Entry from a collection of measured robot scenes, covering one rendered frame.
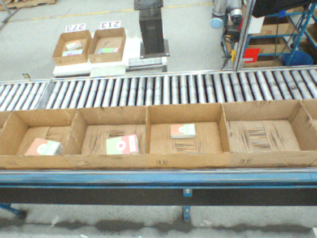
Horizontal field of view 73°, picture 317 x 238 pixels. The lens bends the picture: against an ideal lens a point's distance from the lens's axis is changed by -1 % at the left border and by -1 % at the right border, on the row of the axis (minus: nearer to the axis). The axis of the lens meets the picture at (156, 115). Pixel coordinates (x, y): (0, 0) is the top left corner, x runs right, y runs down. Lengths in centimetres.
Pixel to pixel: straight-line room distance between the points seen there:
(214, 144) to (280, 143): 34
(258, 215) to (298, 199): 62
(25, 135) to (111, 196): 65
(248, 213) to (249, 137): 92
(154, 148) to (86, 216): 113
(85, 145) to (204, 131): 68
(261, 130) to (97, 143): 92
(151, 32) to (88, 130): 94
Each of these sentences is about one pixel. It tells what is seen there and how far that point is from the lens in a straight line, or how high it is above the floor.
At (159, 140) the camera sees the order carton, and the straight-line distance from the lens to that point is 122.
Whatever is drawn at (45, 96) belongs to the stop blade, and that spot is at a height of 78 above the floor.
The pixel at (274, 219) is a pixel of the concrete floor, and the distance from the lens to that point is 210.
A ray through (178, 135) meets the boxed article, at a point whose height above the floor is 91.
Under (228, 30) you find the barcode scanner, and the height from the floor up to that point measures 108.
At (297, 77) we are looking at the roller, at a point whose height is 75.
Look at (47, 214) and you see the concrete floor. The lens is 230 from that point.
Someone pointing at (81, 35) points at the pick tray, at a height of 79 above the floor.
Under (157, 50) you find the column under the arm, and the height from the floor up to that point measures 80.
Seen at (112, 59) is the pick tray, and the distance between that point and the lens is 197.
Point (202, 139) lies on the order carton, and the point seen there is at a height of 89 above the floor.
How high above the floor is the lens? 193
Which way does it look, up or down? 52 degrees down
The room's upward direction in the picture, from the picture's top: 9 degrees counter-clockwise
